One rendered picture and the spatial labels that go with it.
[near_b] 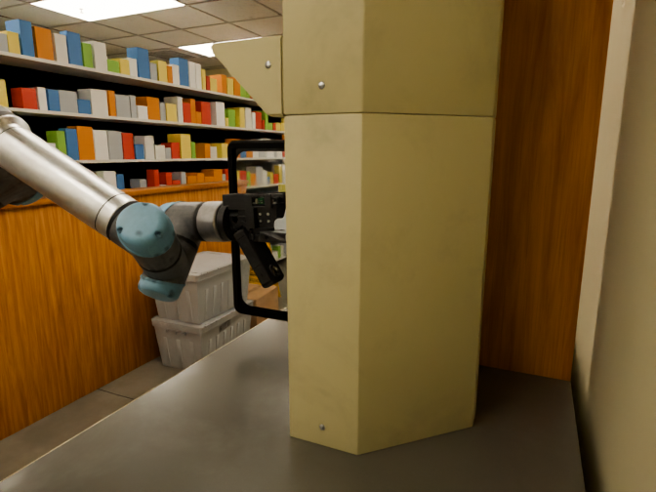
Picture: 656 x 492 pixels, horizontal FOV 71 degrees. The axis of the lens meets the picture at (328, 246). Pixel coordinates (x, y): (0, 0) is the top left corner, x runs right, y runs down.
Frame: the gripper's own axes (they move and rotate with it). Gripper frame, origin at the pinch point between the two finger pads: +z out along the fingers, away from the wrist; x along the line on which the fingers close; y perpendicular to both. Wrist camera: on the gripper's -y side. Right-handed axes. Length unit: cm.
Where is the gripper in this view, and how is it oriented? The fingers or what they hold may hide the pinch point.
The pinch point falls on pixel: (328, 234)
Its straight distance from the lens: 76.2
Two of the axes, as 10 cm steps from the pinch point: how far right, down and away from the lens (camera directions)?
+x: 4.1, -1.7, 9.0
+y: -0.4, -9.9, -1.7
